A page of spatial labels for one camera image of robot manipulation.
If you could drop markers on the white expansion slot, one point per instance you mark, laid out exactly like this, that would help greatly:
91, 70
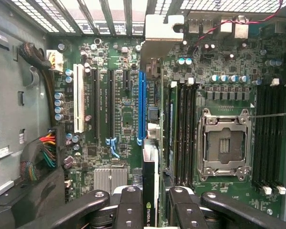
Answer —
78, 100

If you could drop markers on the blue expansion slot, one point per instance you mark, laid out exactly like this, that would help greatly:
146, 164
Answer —
142, 107

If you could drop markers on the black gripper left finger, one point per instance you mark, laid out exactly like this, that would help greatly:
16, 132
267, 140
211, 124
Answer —
129, 210

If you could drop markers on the short black expansion slot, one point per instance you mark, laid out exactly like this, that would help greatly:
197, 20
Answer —
126, 81

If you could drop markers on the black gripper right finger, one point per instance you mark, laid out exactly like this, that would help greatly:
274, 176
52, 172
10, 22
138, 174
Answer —
188, 212

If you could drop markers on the long black expansion slot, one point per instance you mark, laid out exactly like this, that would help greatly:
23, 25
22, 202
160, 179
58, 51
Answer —
94, 105
110, 105

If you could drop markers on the silver chipset heatsink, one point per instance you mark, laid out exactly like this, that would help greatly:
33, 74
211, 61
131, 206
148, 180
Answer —
109, 180

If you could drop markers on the metal CPU socket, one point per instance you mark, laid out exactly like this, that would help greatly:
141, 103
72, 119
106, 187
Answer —
225, 143

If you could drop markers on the thin metal locking lever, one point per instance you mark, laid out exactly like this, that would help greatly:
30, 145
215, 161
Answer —
271, 115

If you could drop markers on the open black PC case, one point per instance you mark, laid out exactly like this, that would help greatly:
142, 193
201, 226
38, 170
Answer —
4, 95

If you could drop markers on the green motherboard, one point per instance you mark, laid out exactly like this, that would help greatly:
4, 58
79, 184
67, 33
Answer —
128, 114

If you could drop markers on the black RAM slot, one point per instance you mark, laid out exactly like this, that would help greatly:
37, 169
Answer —
180, 133
275, 133
283, 133
258, 133
193, 133
187, 133
267, 133

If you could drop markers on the white power connector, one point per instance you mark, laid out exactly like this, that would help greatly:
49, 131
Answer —
54, 60

